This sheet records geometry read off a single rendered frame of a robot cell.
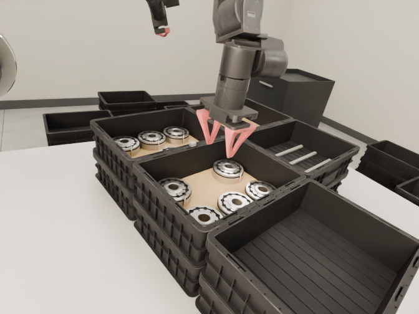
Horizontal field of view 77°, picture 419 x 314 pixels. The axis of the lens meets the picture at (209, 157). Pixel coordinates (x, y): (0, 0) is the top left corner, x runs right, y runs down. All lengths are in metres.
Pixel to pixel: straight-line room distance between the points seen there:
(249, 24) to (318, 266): 0.54
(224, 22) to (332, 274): 0.57
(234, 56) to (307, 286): 0.49
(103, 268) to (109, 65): 3.14
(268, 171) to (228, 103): 0.43
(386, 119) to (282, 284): 3.58
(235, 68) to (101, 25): 3.20
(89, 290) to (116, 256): 0.11
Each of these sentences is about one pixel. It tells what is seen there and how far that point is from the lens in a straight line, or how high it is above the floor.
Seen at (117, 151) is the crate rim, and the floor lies 0.92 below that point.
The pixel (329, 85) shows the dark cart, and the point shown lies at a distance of 2.63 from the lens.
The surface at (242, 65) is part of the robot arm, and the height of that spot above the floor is 1.23.
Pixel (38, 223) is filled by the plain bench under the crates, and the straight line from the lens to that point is 0.93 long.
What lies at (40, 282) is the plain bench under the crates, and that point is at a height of 0.70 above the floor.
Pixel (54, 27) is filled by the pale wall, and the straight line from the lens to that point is 3.55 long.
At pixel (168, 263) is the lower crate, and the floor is 0.73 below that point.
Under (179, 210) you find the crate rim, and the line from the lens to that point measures 0.57.
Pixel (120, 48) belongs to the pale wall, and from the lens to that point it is 3.69.
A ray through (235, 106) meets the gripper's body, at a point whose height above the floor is 1.16.
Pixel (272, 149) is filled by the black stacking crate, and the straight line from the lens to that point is 1.14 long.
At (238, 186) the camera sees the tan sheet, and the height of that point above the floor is 0.83.
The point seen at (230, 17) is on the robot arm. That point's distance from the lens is 0.48.
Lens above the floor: 1.31
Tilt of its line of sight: 29 degrees down
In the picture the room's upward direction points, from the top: 9 degrees clockwise
